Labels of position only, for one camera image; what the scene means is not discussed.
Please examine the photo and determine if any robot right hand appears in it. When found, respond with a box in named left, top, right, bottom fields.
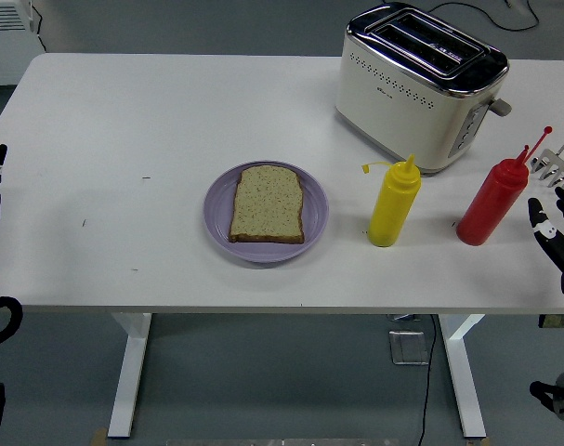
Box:
left=527, top=174, right=564, bottom=326

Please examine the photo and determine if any red squeeze bottle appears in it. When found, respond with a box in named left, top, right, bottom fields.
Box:
left=455, top=125, right=554, bottom=246

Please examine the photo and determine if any slice of bread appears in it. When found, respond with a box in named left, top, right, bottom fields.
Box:
left=228, top=164, right=307, bottom=244

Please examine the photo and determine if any silver toast rack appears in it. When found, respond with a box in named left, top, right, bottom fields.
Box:
left=530, top=134, right=564, bottom=203

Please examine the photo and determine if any white table leg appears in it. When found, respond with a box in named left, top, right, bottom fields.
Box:
left=438, top=314, right=487, bottom=439
left=107, top=312, right=152, bottom=439

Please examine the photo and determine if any white ribbed appliance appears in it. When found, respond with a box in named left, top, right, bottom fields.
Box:
left=0, top=0, right=44, bottom=87

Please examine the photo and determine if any yellow squeeze bottle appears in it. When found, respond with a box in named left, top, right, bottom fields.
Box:
left=361, top=153, right=423, bottom=248

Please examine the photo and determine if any metal floor socket plate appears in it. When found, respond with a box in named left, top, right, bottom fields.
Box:
left=387, top=329, right=430, bottom=367

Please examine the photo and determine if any cream and chrome toaster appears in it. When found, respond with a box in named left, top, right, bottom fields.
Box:
left=334, top=2, right=514, bottom=177

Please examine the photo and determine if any purple plate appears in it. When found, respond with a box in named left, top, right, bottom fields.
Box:
left=203, top=160, right=330, bottom=265

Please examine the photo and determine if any black appliance cable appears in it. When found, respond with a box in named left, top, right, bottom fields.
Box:
left=30, top=0, right=48, bottom=53

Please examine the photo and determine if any thin black cable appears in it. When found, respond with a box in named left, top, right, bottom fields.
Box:
left=415, top=314, right=439, bottom=446

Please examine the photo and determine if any black toaster power cord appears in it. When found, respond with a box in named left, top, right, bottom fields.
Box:
left=425, top=0, right=541, bottom=33

